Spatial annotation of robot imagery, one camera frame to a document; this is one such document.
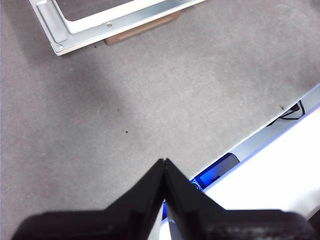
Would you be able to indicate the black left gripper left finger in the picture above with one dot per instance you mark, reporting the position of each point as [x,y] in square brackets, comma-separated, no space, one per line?
[112,225]

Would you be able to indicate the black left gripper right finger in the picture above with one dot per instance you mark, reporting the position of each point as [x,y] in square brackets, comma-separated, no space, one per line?
[212,225]

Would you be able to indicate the silver table frame rail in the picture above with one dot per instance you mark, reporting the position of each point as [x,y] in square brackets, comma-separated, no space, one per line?
[262,138]

